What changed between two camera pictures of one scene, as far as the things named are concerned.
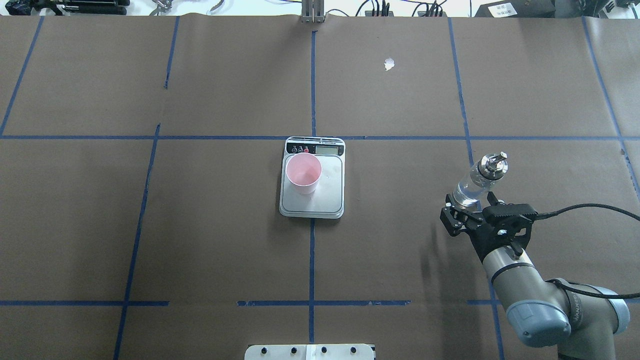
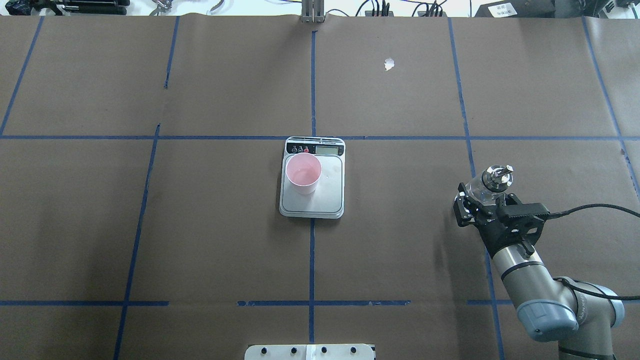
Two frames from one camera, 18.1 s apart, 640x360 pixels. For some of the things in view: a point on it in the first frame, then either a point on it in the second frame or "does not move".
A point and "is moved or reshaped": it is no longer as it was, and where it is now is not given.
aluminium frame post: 313,11 does not move
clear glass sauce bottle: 483,174 is moved or reshaped
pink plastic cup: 303,171 does not move
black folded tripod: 70,7 does not move
